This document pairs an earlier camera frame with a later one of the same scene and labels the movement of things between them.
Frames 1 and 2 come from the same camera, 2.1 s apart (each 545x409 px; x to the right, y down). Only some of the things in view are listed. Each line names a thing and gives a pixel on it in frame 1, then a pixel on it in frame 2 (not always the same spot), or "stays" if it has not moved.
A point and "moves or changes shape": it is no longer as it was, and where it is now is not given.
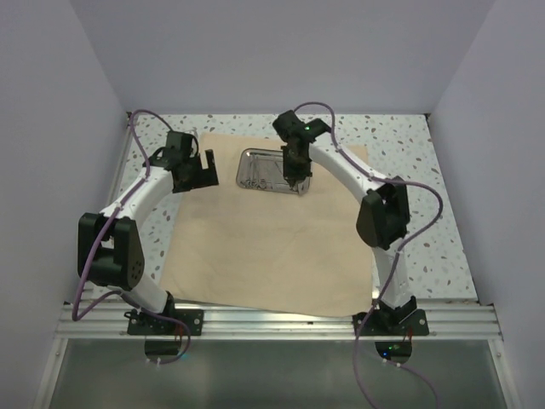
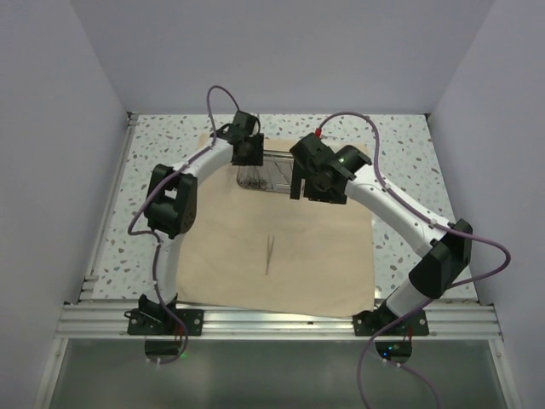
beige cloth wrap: x=300 y=252 stays
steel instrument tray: x=263 y=169 stays
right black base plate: x=404 y=320 stays
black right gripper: x=295 y=176 to x=331 y=197
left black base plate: x=142 y=323 stays
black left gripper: x=205 y=177 to x=257 y=156
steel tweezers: x=304 y=187 moves or changes shape
